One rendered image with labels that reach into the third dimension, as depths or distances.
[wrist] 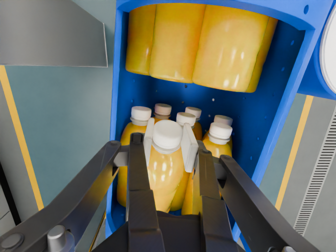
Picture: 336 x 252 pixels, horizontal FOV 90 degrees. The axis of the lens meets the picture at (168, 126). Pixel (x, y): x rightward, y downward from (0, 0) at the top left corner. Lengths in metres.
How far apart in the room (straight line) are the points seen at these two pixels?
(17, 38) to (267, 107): 0.69
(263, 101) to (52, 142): 1.71
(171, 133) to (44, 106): 1.58
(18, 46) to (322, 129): 2.13
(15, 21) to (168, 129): 0.61
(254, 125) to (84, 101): 1.38
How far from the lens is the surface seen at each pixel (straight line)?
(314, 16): 0.24
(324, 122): 2.05
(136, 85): 0.38
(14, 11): 0.74
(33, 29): 0.78
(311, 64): 0.50
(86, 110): 1.58
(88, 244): 1.10
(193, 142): 0.16
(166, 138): 0.20
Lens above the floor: 1.40
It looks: 71 degrees down
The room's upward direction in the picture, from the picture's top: 176 degrees clockwise
